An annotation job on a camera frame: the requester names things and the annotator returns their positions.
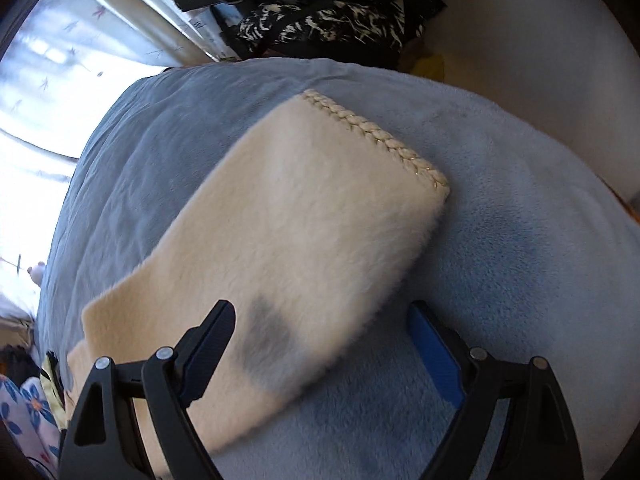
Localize cream fuzzy knit cardigan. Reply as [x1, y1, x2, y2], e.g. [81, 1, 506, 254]
[67, 90, 449, 479]

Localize black and white patterned clothes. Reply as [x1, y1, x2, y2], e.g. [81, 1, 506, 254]
[224, 0, 427, 65]

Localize yellow-green and black folded garment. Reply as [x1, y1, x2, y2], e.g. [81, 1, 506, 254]
[40, 351, 67, 430]

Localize blue floral folded quilt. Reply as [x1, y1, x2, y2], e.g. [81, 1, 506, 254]
[1, 375, 61, 479]

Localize small pink plush toy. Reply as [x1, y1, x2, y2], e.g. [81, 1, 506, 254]
[27, 261, 46, 287]

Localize grey-blue fleece bed blanket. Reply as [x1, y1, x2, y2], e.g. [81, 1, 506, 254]
[37, 58, 639, 479]

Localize white floral sheer curtain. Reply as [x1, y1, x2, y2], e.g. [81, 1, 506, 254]
[1, 0, 219, 157]

